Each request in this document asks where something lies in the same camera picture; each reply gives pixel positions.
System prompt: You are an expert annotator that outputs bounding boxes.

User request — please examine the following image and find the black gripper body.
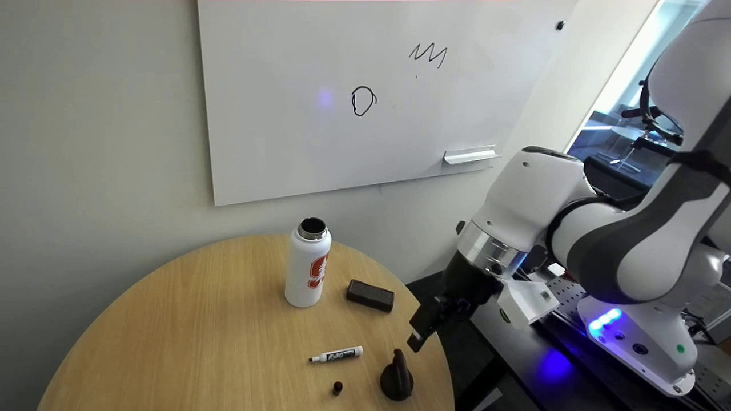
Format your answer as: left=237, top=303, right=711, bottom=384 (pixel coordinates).
left=407, top=253, right=503, bottom=351

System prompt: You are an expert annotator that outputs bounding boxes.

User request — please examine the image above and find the white water bottle red logo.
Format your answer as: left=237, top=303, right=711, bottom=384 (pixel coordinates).
left=286, top=218, right=331, bottom=309

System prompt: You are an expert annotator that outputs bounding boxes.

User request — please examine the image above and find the white dry erase marker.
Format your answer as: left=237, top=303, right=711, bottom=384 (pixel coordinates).
left=309, top=344, right=365, bottom=363

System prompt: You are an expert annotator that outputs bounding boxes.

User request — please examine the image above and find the round wooden table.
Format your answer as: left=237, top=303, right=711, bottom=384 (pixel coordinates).
left=36, top=235, right=454, bottom=411

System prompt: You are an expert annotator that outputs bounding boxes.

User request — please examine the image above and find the small black marker cap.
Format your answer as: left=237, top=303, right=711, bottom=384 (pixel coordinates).
left=331, top=382, right=345, bottom=398

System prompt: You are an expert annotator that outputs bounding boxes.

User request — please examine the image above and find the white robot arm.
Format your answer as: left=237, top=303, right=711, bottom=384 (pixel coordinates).
left=409, top=0, right=731, bottom=398

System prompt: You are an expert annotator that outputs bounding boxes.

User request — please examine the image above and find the wall whiteboard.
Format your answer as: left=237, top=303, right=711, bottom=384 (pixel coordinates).
left=197, top=0, right=577, bottom=206

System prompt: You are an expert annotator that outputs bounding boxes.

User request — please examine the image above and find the white whiteboard marker tray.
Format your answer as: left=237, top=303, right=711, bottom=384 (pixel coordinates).
left=441, top=149, right=495, bottom=166

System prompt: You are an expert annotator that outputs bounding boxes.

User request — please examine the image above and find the black bottle lid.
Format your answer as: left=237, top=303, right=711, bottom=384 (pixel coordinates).
left=379, top=349, right=413, bottom=401

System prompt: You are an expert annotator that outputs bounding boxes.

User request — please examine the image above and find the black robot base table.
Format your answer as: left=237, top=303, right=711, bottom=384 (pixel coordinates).
left=471, top=302, right=728, bottom=411

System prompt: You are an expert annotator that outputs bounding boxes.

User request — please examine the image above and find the black whiteboard eraser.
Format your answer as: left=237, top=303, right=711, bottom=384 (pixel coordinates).
left=345, top=279, right=394, bottom=314

